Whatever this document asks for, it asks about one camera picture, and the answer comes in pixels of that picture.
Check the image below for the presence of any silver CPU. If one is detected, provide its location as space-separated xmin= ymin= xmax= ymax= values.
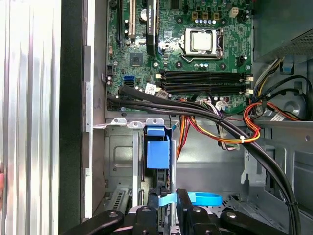
xmin=190 ymin=31 xmax=217 ymax=53

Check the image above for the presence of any person's hand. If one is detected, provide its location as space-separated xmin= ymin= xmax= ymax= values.
xmin=0 ymin=171 xmax=6 ymax=212

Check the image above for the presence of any white expansion slot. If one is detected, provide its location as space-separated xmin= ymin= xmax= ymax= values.
xmin=129 ymin=0 xmax=136 ymax=36

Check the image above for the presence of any yellow black supply wire bundle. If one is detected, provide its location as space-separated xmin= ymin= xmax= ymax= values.
xmin=251 ymin=57 xmax=310 ymax=118

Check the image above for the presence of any square chipset chip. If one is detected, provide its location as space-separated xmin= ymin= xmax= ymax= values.
xmin=130 ymin=52 xmax=144 ymax=67

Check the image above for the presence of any grey power supply box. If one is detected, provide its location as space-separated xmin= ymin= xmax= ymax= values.
xmin=253 ymin=0 xmax=313 ymax=63

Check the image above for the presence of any black expansion slot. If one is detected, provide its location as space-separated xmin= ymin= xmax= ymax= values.
xmin=117 ymin=0 xmax=123 ymax=48

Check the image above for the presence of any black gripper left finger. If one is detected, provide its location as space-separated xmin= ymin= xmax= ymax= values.
xmin=61 ymin=205 xmax=158 ymax=235

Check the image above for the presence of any green motherboard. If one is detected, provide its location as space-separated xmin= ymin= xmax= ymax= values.
xmin=105 ymin=0 xmax=254 ymax=116

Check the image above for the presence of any CPU socket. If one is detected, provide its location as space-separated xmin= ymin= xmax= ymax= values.
xmin=182 ymin=27 xmax=224 ymax=61

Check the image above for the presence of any thick black sleeved cable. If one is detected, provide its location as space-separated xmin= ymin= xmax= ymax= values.
xmin=118 ymin=84 xmax=300 ymax=235
xmin=107 ymin=95 xmax=306 ymax=235

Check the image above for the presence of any silver metal disk bay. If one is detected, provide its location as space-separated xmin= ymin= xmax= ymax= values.
xmin=92 ymin=117 xmax=180 ymax=235

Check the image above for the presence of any metal socket cover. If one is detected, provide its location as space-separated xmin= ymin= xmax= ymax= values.
xmin=184 ymin=28 xmax=222 ymax=58

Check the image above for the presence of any red yellow orange wire bundle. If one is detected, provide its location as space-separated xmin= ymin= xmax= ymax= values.
xmin=178 ymin=99 xmax=305 ymax=157

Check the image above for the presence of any hard disk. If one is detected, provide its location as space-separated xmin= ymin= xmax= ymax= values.
xmin=143 ymin=125 xmax=173 ymax=196

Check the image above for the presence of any black graphics card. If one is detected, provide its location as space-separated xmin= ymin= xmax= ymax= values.
xmin=146 ymin=0 xmax=159 ymax=56

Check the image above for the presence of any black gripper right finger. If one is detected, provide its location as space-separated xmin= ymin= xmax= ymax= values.
xmin=177 ymin=188 xmax=287 ymax=235

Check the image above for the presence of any blue plastic drive latch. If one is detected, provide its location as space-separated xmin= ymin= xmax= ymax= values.
xmin=280 ymin=62 xmax=294 ymax=74

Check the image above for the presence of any black RAM slot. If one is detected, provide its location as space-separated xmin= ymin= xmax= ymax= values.
xmin=163 ymin=82 xmax=247 ymax=89
xmin=163 ymin=76 xmax=247 ymax=82
xmin=163 ymin=71 xmax=246 ymax=77
xmin=163 ymin=88 xmax=247 ymax=95

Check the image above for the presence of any black open PC case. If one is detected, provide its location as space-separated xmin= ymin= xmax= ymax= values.
xmin=58 ymin=0 xmax=313 ymax=235

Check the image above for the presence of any wire locking lever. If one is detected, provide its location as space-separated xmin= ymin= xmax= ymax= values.
xmin=180 ymin=36 xmax=221 ymax=61

